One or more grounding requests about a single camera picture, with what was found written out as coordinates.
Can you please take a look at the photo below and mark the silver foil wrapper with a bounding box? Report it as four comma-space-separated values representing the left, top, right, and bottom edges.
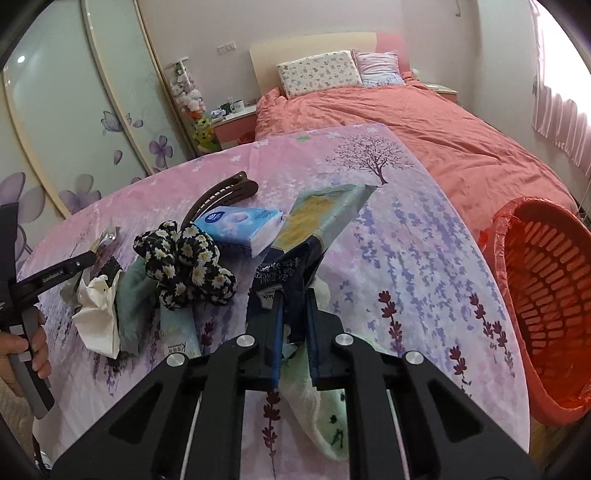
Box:
87, 225, 123, 278

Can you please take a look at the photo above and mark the floral sliding door wardrobe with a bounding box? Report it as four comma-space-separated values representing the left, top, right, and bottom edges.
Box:
0, 0, 200, 278

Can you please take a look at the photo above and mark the person's left hand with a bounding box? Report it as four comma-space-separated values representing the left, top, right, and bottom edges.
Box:
0, 311, 52, 394

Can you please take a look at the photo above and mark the pink white bedside table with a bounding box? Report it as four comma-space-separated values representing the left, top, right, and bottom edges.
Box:
422, 82, 461, 105

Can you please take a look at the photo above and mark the pink nightstand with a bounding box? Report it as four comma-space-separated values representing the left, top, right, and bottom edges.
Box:
210, 105, 258, 150

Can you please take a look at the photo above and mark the green plush toy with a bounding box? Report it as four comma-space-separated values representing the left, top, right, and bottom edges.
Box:
191, 115, 223, 153

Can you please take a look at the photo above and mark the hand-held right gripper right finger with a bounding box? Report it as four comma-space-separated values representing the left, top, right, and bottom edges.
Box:
305, 292, 541, 480

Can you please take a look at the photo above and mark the blue white tissue pack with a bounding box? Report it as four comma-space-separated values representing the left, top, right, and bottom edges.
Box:
193, 206, 285, 258

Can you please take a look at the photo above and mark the pink curtain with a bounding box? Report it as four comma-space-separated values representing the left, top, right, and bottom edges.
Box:
530, 0, 591, 177

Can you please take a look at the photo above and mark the person's left forearm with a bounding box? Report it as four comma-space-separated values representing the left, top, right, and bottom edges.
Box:
0, 369, 37, 446

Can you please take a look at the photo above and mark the pink striped pillow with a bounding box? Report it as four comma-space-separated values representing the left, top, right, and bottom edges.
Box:
353, 50, 407, 88

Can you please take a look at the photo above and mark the teal yellow snack wrapper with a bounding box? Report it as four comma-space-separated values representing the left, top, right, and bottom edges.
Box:
247, 184, 380, 352

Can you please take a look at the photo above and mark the pink headboard panel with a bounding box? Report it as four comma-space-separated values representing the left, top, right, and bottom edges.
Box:
376, 32, 413, 75

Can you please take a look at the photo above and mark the pale green cloth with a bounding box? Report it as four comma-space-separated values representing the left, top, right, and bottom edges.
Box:
114, 257, 160, 356

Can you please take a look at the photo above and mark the black daisy print scrunchie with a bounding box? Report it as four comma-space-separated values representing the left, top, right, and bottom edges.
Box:
132, 220, 239, 311

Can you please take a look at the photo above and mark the light blue packet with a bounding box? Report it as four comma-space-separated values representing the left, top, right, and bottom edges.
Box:
159, 305, 202, 359

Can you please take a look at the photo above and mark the cream headboard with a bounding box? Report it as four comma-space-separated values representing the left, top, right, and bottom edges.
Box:
249, 32, 379, 96

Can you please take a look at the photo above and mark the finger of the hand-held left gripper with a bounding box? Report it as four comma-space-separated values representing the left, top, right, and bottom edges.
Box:
11, 251, 97, 299

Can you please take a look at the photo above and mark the brown hair clip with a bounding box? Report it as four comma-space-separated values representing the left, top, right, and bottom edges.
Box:
178, 170, 260, 230

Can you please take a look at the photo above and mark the clear tube of plush toys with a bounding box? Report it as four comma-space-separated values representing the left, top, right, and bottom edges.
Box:
164, 56, 206, 116

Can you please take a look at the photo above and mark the white floral pillow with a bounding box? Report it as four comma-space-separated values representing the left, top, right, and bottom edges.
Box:
277, 49, 365, 99

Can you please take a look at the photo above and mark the white tissue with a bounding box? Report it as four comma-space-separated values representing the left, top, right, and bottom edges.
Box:
71, 272, 123, 360

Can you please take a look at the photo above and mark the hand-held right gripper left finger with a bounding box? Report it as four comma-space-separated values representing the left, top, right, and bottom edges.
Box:
51, 294, 288, 480

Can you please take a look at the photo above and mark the red plastic laundry basket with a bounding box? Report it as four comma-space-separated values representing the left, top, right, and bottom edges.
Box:
477, 196, 591, 426

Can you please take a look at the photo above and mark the pink floral printed blanket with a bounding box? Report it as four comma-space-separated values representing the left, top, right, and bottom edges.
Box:
18, 124, 532, 480

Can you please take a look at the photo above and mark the light green sock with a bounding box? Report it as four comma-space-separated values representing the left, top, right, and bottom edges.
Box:
277, 342, 352, 463

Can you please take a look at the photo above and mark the salmon duvet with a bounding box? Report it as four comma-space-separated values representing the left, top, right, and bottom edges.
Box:
255, 83, 579, 241

